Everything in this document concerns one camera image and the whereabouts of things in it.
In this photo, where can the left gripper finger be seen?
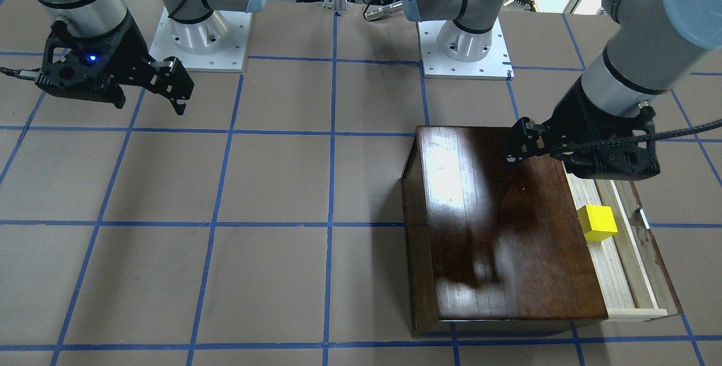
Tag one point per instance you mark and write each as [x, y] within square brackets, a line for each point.
[525, 139]

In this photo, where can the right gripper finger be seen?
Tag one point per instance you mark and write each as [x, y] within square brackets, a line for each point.
[171, 80]

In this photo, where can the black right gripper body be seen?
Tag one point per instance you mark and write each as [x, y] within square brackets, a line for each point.
[128, 43]

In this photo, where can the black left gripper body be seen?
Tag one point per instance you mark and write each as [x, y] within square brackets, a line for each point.
[571, 111]

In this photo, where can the yellow block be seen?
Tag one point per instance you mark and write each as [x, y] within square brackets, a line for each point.
[597, 222]

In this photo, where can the light wooden drawer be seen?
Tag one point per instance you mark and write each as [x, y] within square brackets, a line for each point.
[634, 281]

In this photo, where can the dark wooden drawer cabinet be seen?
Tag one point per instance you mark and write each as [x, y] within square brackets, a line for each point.
[492, 251]

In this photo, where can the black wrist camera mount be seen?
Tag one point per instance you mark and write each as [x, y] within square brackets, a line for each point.
[77, 68]

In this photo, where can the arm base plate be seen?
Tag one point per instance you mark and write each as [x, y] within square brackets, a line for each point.
[465, 47]
[218, 44]

